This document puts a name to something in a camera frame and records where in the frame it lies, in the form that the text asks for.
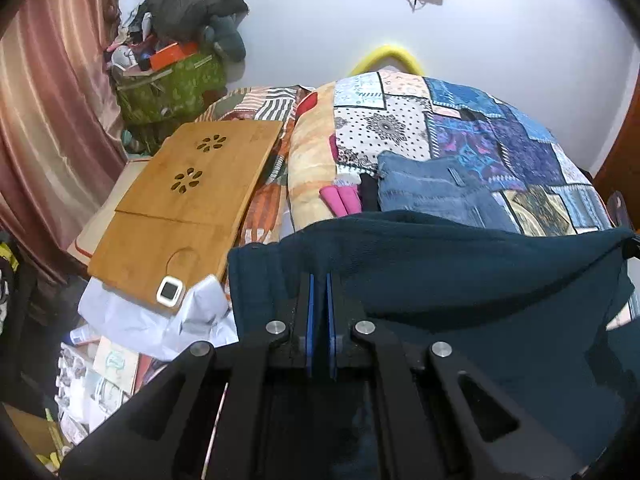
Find dark teal fleece pants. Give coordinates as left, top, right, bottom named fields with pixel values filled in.
left=228, top=211, right=639, bottom=463

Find white crumpled sheet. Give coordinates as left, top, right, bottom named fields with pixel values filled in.
left=78, top=274, right=239, bottom=362

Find small white digital clock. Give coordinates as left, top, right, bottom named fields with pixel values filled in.
left=156, top=275, right=184, bottom=309

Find striped orange patterned pillow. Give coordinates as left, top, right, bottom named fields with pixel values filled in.
left=195, top=84, right=312, bottom=247

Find pink folded garment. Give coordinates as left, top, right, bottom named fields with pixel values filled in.
left=319, top=185, right=362, bottom=218

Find bamboo laptop tray table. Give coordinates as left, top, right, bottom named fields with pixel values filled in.
left=88, top=122, right=254, bottom=313

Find folded blue denim jeans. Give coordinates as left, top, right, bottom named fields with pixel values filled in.
left=376, top=151, right=518, bottom=233

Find black folded garment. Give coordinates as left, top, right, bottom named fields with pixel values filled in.
left=358, top=174, right=381, bottom=212

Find blue patchwork bedspread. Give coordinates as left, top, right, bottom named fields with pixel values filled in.
left=333, top=70, right=612, bottom=236

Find brown wooden door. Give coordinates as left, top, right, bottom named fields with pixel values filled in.
left=594, top=82, right=640, bottom=231

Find green patterned storage bag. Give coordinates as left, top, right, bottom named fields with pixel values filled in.
left=116, top=53, right=227, bottom=126

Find orange box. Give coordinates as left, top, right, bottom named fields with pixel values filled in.
left=150, top=42, right=198, bottom=72

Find yellow curved headboard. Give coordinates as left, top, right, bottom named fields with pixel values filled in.
left=349, top=44, right=425, bottom=76

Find dark grey jacket pile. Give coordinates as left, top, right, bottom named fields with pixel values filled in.
left=136, top=0, right=248, bottom=42

